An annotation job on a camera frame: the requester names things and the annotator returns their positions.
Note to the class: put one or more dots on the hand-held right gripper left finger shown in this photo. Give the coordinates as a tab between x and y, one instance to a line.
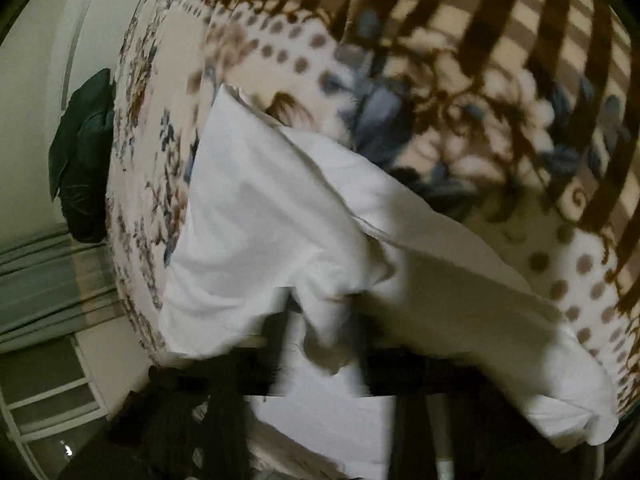
284	340

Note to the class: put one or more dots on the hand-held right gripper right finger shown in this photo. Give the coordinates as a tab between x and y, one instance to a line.
363	341

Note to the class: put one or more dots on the white garment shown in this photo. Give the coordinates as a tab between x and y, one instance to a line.
260	240

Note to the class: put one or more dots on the dark cloth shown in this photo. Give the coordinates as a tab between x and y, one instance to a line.
150	425

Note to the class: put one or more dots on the grey-green curtain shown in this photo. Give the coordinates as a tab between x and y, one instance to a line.
40	285

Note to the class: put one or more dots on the dark green bag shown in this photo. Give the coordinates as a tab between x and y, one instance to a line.
82	160

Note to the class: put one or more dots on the floral printed blanket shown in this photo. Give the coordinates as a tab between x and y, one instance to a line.
450	85

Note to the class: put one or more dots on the white frame rack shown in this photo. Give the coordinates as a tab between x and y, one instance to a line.
45	400

